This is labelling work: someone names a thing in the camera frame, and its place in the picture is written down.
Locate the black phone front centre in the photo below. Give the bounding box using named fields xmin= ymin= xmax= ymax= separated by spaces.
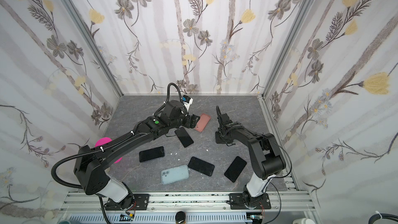
xmin=188 ymin=157 xmax=215 ymax=177

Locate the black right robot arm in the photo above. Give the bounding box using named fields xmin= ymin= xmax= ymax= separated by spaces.
xmin=215 ymin=106 xmax=286 ymax=208

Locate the magenta plastic goblet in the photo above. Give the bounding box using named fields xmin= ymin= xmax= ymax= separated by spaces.
xmin=95 ymin=138 xmax=112 ymax=147

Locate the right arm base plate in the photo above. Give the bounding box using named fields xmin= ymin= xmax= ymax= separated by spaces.
xmin=227 ymin=192 xmax=271 ymax=210

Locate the black round knob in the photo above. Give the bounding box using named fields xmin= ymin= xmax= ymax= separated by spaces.
xmin=175 ymin=211 xmax=187 ymax=224

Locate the pink-edged phone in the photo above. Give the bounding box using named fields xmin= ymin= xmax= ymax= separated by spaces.
xmin=224 ymin=156 xmax=247 ymax=183

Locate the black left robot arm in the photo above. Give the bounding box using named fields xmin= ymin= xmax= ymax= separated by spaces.
xmin=74 ymin=96 xmax=200 ymax=205

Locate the black phone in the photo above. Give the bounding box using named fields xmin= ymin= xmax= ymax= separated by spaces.
xmin=175 ymin=127 xmax=194 ymax=148
xmin=188 ymin=157 xmax=215 ymax=177

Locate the aluminium mounting rail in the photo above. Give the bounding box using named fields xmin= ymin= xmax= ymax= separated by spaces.
xmin=60 ymin=191 xmax=316 ymax=215

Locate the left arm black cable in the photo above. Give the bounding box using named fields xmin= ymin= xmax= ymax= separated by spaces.
xmin=51 ymin=130 xmax=134 ymax=190

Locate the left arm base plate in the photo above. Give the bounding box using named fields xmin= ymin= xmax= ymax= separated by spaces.
xmin=104 ymin=194 xmax=150 ymax=211

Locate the pink phone case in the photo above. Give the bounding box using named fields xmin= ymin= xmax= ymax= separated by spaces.
xmin=194 ymin=114 xmax=211 ymax=132

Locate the blue-edged phone left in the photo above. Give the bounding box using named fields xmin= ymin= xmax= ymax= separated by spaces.
xmin=139 ymin=146 xmax=165 ymax=163

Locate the light blue phone case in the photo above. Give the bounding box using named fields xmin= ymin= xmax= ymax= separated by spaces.
xmin=161 ymin=165 xmax=189 ymax=185

